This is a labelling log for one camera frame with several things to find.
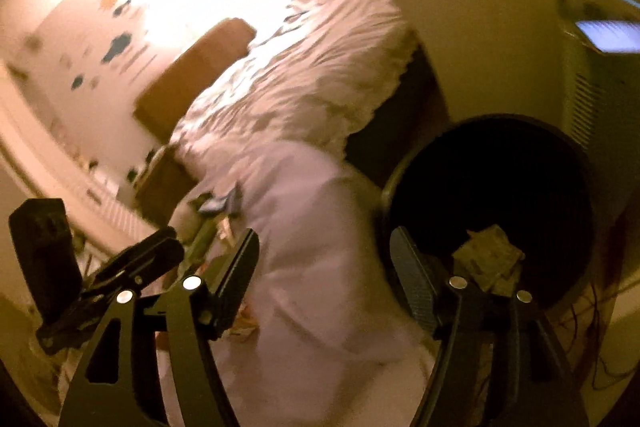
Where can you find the bed with floral duvet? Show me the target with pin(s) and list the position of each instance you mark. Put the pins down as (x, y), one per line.
(310, 72)

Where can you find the white ribbed panel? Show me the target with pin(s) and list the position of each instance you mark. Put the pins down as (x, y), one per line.
(115, 212)

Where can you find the blue wrapper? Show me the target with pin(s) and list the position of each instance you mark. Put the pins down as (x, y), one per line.
(220, 202)

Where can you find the black round trash bin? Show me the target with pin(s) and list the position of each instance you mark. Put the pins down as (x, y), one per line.
(500, 187)

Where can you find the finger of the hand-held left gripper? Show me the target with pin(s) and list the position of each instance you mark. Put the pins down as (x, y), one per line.
(150, 252)

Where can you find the green packet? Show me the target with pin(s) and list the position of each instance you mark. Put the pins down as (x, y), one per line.
(205, 234)

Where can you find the smartphone with lit screen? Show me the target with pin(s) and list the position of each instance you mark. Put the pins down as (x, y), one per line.
(610, 36)

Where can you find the pale green portable heater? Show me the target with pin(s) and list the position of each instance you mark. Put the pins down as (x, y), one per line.
(595, 97)

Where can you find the brown wooden headboard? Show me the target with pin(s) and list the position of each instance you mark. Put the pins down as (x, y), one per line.
(195, 72)

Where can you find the crumpled paper wrapper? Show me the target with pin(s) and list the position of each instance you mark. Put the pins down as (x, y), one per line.
(487, 252)

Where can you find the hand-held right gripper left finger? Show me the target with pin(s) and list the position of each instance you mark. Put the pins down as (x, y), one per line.
(244, 267)

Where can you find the plain white blanket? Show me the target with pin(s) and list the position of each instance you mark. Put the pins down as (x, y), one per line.
(310, 257)

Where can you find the group of wall stickers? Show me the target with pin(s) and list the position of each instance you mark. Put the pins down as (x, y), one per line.
(117, 47)

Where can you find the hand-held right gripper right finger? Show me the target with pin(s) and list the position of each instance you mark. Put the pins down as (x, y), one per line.
(415, 277)

